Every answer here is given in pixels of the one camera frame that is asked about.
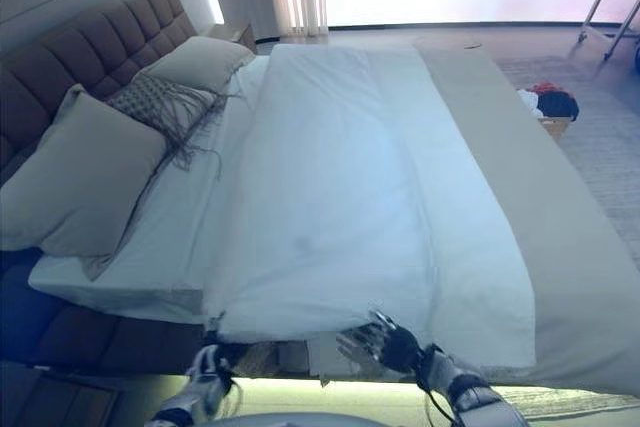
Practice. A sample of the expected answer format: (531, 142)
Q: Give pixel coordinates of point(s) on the white bed sheet on mattress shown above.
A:
(165, 247)

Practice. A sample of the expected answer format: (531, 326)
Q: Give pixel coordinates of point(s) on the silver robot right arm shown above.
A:
(475, 392)

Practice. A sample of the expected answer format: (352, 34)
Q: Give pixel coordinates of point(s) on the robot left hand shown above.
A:
(210, 372)

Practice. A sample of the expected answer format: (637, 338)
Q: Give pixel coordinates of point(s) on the fringed patterned decorative cushion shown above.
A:
(160, 102)

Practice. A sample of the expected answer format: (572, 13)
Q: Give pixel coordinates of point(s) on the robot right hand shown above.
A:
(395, 347)

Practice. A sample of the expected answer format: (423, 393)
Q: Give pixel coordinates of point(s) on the white duvet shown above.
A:
(350, 197)

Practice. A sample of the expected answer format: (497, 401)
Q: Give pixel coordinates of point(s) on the cardboard laundry box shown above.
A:
(557, 126)

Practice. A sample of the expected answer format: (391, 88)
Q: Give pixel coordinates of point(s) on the beige bed runner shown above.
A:
(550, 222)

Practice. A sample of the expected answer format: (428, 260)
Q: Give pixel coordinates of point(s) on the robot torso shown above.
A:
(325, 422)

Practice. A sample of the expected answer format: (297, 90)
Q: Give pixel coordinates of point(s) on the light woven floor rug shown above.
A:
(600, 147)

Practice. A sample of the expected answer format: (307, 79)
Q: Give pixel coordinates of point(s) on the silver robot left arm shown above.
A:
(185, 407)

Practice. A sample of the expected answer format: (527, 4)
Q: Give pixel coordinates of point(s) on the brown tufted bed frame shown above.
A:
(100, 37)

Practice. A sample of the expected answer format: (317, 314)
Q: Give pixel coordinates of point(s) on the large beige pillow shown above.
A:
(200, 62)
(85, 172)

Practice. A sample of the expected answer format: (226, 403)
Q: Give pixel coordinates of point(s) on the wooden nightstand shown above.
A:
(65, 397)
(235, 37)

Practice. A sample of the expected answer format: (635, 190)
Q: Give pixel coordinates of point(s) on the metal frame cart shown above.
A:
(607, 7)

